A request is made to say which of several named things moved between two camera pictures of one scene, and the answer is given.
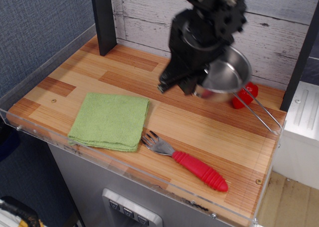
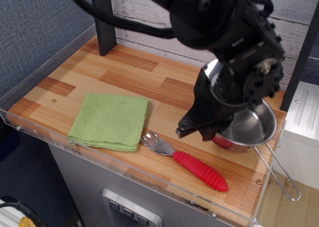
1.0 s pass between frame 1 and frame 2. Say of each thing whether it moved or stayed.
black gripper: moved
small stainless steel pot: moved
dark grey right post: stayed
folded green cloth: stayed
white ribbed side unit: stayed
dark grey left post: stayed
